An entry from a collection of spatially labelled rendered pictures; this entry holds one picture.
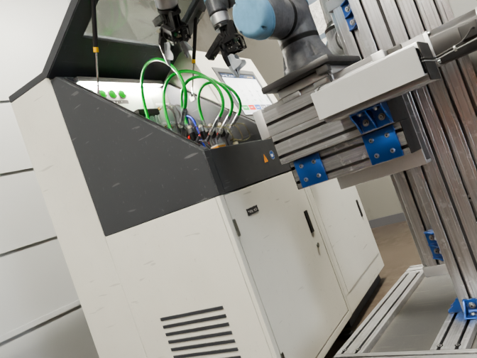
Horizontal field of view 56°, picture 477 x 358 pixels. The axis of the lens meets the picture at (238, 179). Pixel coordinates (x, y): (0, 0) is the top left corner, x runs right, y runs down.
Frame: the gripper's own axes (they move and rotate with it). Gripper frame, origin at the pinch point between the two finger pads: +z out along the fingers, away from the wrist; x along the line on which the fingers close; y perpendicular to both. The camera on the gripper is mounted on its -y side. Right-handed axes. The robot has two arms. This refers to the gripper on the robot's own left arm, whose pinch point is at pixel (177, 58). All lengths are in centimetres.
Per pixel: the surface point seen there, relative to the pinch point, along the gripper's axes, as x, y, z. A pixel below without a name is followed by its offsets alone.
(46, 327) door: -96, -54, 149
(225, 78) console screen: 48, -44, 48
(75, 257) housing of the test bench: -64, -7, 66
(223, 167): -10.5, 35.3, 25.0
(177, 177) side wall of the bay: -24.3, 26.8, 25.7
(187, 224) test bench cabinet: -30, 36, 39
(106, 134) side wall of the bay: -32.9, -7.0, 19.4
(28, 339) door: -106, -50, 144
